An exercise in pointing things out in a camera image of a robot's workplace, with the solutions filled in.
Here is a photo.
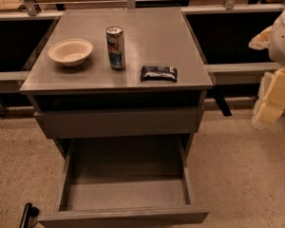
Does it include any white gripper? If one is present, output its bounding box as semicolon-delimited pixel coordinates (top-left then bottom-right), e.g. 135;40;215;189
248;26;285;124

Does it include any redbull can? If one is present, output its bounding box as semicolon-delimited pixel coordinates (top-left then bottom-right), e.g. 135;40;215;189
106;26;125;70

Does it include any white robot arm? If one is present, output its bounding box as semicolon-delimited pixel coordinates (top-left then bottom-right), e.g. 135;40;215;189
248;10;285;126

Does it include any grey drawer cabinet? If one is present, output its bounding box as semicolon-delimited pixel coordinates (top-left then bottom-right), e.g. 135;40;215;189
21;8;212;228

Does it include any open grey middle drawer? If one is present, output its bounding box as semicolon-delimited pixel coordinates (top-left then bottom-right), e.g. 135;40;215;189
39;135;208;228

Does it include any closed grey top drawer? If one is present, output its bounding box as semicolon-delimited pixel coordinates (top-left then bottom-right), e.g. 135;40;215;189
35;107;203;139

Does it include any dark snack packet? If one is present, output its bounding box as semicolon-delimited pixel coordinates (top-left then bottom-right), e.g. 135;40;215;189
141;66;178;83

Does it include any white paper bowl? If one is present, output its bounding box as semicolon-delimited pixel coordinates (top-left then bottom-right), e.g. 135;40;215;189
48;39;93;67

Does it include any black object at floor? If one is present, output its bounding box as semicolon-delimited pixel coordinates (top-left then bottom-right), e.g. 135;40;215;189
19;202;39;228

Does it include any metal railing frame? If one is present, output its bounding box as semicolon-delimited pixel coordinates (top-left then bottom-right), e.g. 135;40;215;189
0;0;285;119

